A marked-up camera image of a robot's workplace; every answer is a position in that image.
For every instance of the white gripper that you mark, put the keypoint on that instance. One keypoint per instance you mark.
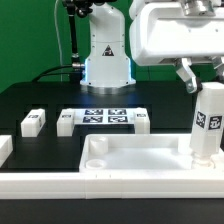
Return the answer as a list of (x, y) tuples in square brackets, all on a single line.
[(161, 33)]

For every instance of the white desk tabletop tray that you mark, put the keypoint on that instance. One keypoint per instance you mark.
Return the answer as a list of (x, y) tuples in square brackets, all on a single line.
[(133, 152)]

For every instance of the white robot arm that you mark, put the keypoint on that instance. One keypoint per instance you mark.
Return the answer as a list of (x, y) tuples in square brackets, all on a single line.
[(108, 65)]

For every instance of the white L-shaped obstacle fence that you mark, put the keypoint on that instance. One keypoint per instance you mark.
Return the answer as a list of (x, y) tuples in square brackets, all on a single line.
[(199, 183)]

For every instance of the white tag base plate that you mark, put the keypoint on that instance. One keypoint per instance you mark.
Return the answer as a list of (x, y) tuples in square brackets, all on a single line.
[(103, 116)]

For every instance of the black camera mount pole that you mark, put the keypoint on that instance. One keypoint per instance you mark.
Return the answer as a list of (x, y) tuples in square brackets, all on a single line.
[(80, 8)]

